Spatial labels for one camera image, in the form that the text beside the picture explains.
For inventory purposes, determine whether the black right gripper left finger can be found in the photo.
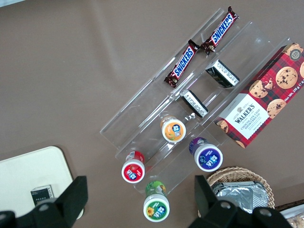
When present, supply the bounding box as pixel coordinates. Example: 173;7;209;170
55;175;89;220

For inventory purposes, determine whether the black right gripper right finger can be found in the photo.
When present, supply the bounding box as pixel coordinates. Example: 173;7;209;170
194;175;218;218

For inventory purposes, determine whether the silver foil tray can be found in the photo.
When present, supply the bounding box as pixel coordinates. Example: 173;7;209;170
211;180;262;214

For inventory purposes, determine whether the beige plastic tray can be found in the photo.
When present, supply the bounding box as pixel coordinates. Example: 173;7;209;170
0;146;85;219

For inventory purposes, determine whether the light wicker basket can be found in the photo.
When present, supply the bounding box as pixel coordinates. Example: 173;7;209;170
205;166;276;210

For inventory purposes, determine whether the black box gold print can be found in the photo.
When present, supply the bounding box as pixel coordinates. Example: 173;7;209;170
30;184;55;207

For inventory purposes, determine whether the purple yogurt cup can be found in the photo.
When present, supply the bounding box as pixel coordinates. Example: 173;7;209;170
189;137;224;172

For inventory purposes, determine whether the green yogurt cup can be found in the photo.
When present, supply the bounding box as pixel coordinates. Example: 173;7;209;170
143;180;171;222

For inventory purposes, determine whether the red yogurt cup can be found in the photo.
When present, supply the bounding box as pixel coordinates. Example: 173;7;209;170
121;150;146;183

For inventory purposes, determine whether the orange yogurt cup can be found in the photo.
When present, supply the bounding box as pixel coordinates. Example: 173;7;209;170
160;115;187;143

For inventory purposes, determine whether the clear acrylic step display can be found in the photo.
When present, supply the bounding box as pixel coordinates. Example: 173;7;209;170
99;78;228;198
152;8;300;145

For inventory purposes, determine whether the white plastic bin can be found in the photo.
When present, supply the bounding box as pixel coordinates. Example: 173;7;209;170
276;203;304;228

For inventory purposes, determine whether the black box white label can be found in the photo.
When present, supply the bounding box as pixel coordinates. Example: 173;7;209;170
205;59;240;89
180;89;209;118

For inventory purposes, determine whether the clear bag of crackers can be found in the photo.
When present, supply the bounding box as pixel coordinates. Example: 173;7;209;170
286;215;304;228

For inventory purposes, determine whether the red tartan cookie box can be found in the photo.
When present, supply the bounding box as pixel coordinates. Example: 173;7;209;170
213;42;304;149

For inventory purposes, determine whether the snickers chocolate bar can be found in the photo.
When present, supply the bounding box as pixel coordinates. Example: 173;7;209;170
200;6;239;56
165;39;200;88

